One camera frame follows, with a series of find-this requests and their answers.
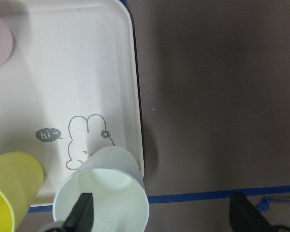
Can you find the pale green plastic cup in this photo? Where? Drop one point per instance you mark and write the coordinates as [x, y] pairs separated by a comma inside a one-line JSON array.
[[120, 203]]

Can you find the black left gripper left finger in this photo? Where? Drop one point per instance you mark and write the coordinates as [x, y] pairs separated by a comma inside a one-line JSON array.
[[81, 217]]

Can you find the cream white plastic tray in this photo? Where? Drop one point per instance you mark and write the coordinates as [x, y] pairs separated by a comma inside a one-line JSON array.
[[70, 86]]

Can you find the yellow plastic cup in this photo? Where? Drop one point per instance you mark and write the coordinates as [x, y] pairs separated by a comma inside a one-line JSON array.
[[21, 178]]

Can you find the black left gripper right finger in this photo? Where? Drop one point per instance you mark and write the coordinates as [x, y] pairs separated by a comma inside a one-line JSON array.
[[244, 217]]

